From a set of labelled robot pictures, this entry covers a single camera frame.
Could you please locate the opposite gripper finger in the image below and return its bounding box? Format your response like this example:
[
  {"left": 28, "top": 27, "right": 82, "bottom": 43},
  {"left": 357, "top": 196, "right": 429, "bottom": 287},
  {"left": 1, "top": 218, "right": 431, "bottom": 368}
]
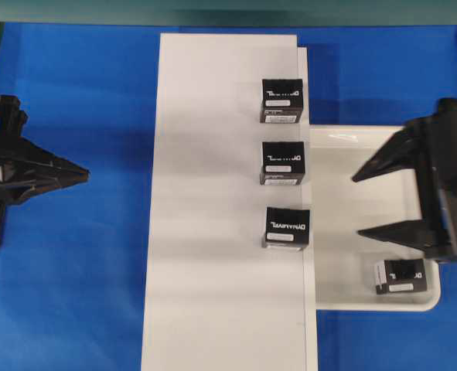
[
  {"left": 19, "top": 138, "right": 89, "bottom": 176},
  {"left": 17, "top": 174, "right": 89, "bottom": 203}
]

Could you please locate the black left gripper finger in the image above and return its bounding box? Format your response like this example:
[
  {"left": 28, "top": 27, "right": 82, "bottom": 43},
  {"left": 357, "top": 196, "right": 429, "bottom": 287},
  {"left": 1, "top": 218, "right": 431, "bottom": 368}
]
[
  {"left": 357, "top": 220, "right": 428, "bottom": 254},
  {"left": 351, "top": 128, "right": 418, "bottom": 182}
]

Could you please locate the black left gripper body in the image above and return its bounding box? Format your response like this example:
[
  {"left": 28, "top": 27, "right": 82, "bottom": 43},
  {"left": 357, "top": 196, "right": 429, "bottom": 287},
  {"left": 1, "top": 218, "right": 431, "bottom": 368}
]
[{"left": 408, "top": 98, "right": 457, "bottom": 261}]

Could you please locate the black white box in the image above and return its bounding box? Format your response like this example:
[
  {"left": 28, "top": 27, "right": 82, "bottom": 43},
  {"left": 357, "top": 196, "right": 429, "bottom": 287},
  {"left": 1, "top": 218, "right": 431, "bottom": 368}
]
[
  {"left": 260, "top": 141, "right": 305, "bottom": 186},
  {"left": 260, "top": 79, "right": 304, "bottom": 124},
  {"left": 374, "top": 259, "right": 428, "bottom": 295},
  {"left": 262, "top": 207, "right": 311, "bottom": 250}
]

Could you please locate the black white box in tray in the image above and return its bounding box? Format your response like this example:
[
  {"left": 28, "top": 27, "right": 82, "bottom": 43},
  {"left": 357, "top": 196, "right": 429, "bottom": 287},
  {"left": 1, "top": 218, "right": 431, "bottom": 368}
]
[{"left": 374, "top": 259, "right": 428, "bottom": 295}]

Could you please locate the white plastic tray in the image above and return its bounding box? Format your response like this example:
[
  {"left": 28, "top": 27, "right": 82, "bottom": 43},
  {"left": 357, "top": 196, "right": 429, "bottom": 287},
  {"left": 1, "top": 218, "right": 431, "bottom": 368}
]
[{"left": 306, "top": 125, "right": 441, "bottom": 311}]

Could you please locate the black white box on base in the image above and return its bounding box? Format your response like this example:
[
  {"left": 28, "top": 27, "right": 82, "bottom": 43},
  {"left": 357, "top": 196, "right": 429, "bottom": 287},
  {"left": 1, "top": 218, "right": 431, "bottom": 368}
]
[{"left": 260, "top": 79, "right": 304, "bottom": 124}]

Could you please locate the white base board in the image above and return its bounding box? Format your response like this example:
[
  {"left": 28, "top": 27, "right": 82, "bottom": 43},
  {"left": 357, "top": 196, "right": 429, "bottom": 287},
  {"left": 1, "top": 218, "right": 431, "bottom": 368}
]
[{"left": 142, "top": 33, "right": 318, "bottom": 370}]

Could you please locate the blue table cloth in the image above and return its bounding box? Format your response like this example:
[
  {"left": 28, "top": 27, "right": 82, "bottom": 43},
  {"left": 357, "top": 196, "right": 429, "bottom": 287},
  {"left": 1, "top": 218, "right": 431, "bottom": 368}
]
[{"left": 0, "top": 23, "right": 457, "bottom": 370}]

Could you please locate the teal backdrop panel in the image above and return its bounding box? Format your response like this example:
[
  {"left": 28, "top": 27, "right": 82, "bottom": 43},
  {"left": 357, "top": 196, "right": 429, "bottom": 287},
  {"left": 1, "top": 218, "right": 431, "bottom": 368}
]
[{"left": 0, "top": 0, "right": 457, "bottom": 27}]

